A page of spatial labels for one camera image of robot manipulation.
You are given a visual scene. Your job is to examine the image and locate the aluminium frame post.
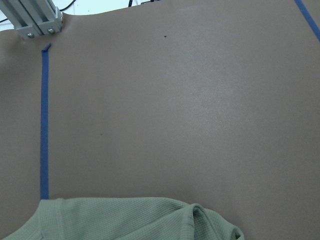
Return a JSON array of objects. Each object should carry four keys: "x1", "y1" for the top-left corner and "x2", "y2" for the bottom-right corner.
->
[{"x1": 0, "y1": 0, "x2": 64, "y2": 39}]

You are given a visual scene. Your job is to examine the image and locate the olive green long-sleeve shirt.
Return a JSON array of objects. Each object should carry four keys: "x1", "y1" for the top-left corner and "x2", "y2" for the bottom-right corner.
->
[{"x1": 8, "y1": 197, "x2": 245, "y2": 240}]

